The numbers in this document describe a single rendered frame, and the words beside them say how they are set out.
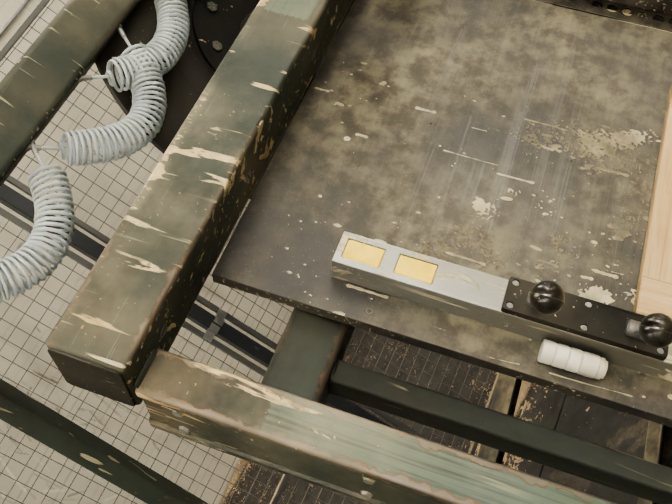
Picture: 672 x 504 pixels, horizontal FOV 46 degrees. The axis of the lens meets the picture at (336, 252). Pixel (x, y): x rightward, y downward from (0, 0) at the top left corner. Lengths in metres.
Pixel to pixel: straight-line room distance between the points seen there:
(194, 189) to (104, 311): 0.20
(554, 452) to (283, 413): 0.34
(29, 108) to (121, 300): 0.64
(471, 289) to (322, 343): 0.20
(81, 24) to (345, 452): 1.03
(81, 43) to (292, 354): 0.81
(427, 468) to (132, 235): 0.44
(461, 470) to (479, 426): 0.14
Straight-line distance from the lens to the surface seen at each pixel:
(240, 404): 0.92
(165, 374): 0.95
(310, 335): 1.05
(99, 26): 1.64
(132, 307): 0.94
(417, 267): 1.02
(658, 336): 0.91
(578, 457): 1.05
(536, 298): 0.89
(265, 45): 1.19
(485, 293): 1.01
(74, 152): 1.53
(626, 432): 3.05
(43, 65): 1.56
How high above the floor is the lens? 2.01
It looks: 18 degrees down
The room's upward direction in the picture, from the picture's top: 55 degrees counter-clockwise
